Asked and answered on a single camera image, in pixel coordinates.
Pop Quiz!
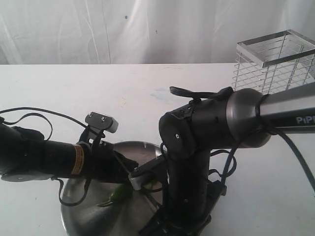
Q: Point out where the round steel plate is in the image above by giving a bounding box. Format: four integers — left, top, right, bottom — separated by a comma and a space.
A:
61, 141, 161, 236

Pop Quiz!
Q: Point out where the green chili slice upper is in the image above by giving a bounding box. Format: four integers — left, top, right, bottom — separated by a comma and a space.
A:
143, 181, 158, 190

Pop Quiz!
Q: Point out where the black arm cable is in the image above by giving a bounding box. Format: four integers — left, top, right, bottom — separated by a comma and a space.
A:
0, 107, 104, 206
159, 127, 315, 197

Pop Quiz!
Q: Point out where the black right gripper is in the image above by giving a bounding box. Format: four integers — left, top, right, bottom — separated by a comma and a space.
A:
138, 177, 226, 236

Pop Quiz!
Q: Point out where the green chili pepper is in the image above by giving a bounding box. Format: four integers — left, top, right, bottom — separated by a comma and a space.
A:
97, 184, 133, 207

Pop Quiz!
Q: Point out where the white backdrop curtain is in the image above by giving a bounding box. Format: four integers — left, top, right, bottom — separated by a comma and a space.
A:
0, 0, 315, 64

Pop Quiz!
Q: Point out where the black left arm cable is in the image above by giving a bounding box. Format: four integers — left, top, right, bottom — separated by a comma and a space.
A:
0, 107, 104, 206

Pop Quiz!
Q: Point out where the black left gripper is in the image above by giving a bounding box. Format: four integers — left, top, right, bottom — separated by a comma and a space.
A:
81, 141, 139, 183

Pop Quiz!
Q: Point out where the black knife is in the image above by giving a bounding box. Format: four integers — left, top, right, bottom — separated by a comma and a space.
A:
140, 189, 161, 210

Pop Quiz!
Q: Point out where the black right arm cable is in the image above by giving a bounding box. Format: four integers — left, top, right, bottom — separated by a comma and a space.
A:
159, 127, 315, 197

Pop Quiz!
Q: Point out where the wire mesh utensil holder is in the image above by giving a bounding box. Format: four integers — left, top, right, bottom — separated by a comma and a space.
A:
232, 29, 315, 94

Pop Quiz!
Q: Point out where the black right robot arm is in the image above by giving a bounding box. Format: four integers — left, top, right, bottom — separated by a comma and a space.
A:
139, 83, 315, 236

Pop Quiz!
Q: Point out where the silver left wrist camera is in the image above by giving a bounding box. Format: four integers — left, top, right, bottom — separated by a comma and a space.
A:
85, 112, 119, 133

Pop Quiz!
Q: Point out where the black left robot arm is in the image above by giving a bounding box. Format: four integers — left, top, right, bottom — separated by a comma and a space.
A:
0, 124, 138, 183

